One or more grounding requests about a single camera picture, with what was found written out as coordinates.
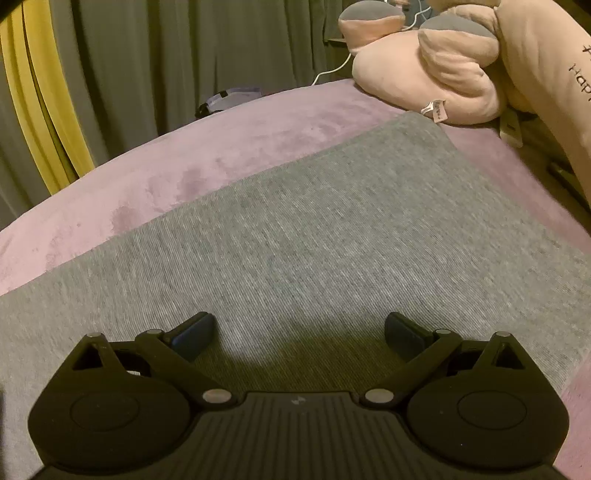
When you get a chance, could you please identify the grey pants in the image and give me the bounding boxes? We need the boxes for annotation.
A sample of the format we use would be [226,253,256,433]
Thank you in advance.
[0,112,591,480]

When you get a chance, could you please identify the white cable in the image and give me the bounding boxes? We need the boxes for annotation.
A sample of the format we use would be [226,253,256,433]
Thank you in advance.
[311,50,353,86]

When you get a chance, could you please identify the pink plush toy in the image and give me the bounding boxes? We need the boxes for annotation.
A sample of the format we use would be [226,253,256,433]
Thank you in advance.
[338,0,591,176]

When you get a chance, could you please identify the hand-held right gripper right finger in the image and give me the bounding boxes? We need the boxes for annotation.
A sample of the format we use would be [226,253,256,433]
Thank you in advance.
[360,312,527,409]

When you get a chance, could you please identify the grey-green curtain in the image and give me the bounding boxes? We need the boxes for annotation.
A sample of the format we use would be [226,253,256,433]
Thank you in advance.
[0,0,358,232]

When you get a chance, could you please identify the pink bed blanket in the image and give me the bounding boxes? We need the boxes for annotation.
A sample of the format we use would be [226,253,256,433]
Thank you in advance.
[0,78,591,480]

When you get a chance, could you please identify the yellow curtain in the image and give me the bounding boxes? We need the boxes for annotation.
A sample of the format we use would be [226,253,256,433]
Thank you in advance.
[0,0,97,195]

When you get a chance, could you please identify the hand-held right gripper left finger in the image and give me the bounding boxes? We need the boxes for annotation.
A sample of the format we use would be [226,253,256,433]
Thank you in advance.
[69,312,234,409]

